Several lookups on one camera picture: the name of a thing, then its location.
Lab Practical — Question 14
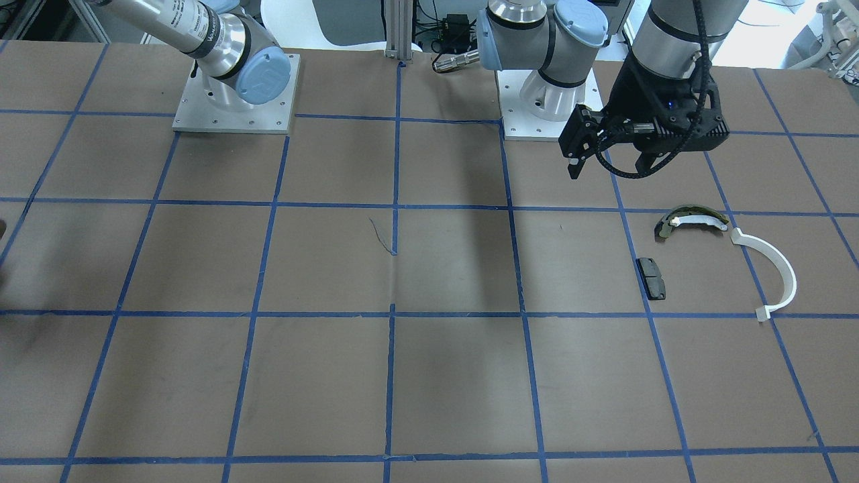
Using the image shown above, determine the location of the dark grey brake pad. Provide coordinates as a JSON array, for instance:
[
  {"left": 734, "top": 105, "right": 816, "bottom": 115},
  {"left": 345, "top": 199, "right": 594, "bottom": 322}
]
[{"left": 636, "top": 257, "right": 668, "bottom": 301}]

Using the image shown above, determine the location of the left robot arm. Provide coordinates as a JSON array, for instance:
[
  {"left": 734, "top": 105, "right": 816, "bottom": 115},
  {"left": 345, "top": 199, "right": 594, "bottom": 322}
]
[{"left": 475, "top": 1, "right": 748, "bottom": 179}]

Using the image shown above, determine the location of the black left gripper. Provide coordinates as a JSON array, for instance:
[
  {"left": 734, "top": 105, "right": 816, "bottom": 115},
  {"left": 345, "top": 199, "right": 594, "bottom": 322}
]
[{"left": 558, "top": 57, "right": 730, "bottom": 180}]

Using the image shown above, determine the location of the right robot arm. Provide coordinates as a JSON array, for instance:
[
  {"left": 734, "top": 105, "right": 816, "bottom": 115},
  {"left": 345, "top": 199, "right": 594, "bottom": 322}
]
[{"left": 90, "top": 1, "right": 292, "bottom": 105}]

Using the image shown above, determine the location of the aluminium frame post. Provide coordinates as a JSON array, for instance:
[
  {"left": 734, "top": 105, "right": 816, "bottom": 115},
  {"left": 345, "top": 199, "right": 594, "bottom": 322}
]
[{"left": 383, "top": 0, "right": 413, "bottom": 64}]

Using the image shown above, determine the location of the olive green brake shoe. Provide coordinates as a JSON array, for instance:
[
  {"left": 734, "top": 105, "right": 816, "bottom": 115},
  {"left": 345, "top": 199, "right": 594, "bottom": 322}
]
[{"left": 654, "top": 205, "right": 730, "bottom": 239}]

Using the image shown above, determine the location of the white curved plastic piece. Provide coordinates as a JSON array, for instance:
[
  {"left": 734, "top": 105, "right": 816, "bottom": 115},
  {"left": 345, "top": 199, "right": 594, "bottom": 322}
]
[{"left": 730, "top": 227, "right": 798, "bottom": 322}]

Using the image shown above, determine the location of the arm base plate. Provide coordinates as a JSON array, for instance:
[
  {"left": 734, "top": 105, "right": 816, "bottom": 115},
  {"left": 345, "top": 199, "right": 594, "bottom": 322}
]
[
  {"left": 496, "top": 70, "right": 603, "bottom": 142},
  {"left": 172, "top": 52, "right": 301, "bottom": 135}
]

